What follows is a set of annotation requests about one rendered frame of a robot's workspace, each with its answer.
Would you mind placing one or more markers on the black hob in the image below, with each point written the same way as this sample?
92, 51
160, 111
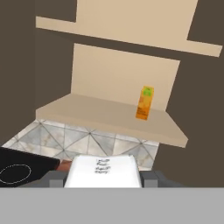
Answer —
23, 169

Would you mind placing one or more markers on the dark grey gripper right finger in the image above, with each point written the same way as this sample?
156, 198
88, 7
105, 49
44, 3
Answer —
151, 178

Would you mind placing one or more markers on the beige open wall cabinet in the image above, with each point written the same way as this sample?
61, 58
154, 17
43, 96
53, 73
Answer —
116, 87

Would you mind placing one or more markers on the orange juice carton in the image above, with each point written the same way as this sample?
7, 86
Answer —
144, 103

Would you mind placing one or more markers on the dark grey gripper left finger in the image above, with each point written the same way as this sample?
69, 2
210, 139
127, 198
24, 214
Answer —
56, 178

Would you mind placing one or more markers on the dark brown cabinet door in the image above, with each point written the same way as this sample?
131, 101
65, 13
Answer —
16, 70
201, 116

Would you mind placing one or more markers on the white carton with black print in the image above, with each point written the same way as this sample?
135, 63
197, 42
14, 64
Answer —
102, 175

